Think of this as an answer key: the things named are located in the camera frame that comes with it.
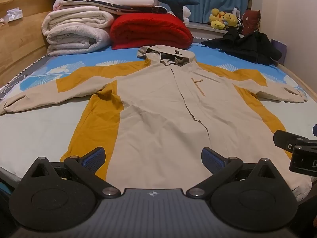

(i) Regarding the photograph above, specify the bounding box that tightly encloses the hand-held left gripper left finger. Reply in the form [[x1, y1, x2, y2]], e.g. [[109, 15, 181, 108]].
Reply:
[[25, 147, 121, 199]]

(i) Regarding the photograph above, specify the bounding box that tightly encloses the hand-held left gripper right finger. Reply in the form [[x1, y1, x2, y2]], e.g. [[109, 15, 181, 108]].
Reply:
[[186, 147, 285, 199]]

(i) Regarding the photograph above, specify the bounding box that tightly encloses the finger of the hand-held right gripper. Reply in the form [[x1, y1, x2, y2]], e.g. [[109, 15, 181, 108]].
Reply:
[[273, 130, 317, 152]]

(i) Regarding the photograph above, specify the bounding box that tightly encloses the beige and mustard hooded jacket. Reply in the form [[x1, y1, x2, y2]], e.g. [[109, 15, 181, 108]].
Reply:
[[0, 45, 313, 202]]

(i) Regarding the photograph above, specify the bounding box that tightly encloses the black clothes pile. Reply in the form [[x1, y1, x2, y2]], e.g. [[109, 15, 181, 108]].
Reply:
[[201, 26, 283, 66]]

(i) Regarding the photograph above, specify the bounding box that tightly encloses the blue white printed bed sheet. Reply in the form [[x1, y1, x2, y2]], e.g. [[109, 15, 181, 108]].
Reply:
[[0, 41, 317, 196]]

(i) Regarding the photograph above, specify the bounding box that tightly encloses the purple box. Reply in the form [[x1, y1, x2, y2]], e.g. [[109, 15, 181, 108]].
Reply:
[[271, 39, 288, 66]]

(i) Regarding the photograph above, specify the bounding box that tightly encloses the dark red plush pillow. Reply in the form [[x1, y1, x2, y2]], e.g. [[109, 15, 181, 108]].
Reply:
[[241, 9, 262, 36]]

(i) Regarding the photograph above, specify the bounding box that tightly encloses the white rolled quilt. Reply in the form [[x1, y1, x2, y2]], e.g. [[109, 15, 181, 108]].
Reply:
[[42, 9, 115, 56]]

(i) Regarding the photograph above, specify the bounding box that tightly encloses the white window sill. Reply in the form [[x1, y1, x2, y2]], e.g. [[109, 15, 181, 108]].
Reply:
[[184, 22, 248, 40]]

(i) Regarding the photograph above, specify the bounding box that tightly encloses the yellow duck plush toy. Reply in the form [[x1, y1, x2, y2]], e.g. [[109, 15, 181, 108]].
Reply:
[[223, 12, 239, 29], [209, 8, 226, 30]]

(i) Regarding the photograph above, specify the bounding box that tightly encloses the red folded quilt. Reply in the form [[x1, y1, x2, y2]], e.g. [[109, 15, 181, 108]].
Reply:
[[110, 13, 193, 50]]

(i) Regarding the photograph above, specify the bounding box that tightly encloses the dark trimmed white quilt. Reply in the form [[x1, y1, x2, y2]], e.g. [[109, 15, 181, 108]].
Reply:
[[59, 2, 167, 15]]

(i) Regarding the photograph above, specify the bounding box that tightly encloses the clear tissue packet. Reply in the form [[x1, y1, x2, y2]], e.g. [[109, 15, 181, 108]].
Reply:
[[4, 7, 23, 23]]

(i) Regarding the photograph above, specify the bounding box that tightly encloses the wooden bed frame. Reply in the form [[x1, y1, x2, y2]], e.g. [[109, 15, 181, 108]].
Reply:
[[0, 0, 317, 105]]

